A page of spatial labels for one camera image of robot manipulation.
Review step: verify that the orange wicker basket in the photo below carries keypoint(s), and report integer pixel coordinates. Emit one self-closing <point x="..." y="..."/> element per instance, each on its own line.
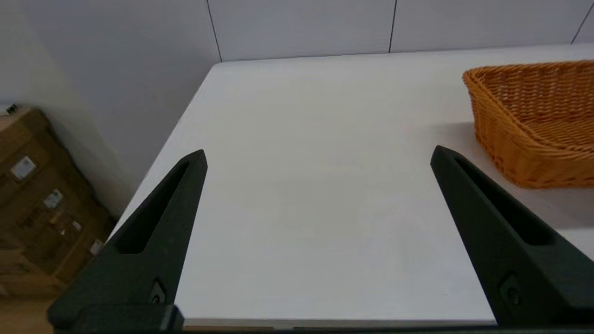
<point x="533" y="120"/>

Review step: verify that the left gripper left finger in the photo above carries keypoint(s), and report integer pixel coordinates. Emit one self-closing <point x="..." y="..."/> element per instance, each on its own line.
<point x="139" y="269"/>

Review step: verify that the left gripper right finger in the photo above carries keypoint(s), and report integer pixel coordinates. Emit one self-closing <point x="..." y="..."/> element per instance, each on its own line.
<point x="524" y="269"/>

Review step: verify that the brown cardboard box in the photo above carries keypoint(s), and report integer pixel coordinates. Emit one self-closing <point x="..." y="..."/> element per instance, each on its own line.
<point x="60" y="232"/>
<point x="28" y="144"/>

